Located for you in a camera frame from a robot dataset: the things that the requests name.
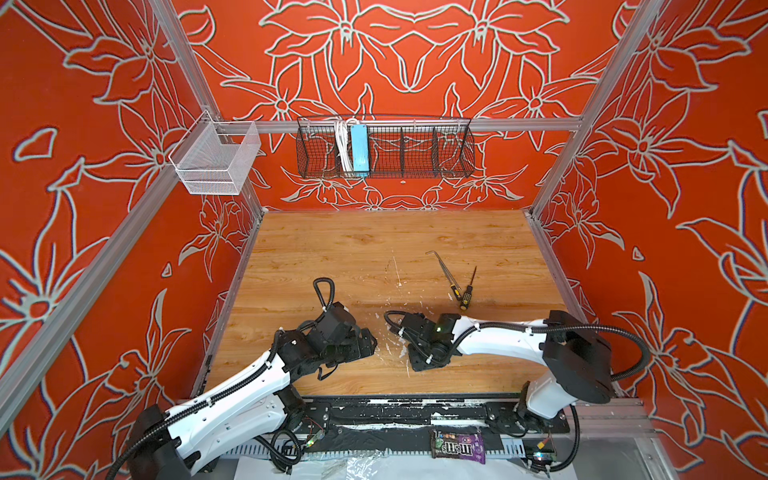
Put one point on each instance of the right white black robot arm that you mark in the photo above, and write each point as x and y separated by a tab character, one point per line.
577	357

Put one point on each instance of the small electronics board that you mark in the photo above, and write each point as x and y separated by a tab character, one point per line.
540	455

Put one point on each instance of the black wire wall basket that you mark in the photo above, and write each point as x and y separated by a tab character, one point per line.
400	147

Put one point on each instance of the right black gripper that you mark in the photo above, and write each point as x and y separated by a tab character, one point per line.
415	367

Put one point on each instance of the light blue box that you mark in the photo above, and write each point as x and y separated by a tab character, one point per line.
360	149

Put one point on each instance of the white mesh wall basket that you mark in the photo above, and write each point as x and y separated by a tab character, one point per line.
212	160

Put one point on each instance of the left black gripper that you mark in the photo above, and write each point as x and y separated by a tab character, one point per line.
357	349

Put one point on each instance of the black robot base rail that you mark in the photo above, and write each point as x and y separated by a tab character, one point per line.
401	424

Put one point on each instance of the black yellow screwdriver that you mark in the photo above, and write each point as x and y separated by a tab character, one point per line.
468	293

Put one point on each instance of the clear plastic wrap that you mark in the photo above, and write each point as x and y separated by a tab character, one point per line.
369	466

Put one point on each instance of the purple candy bag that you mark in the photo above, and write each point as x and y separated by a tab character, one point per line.
460	446

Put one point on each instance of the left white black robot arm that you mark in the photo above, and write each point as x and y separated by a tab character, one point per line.
258	403

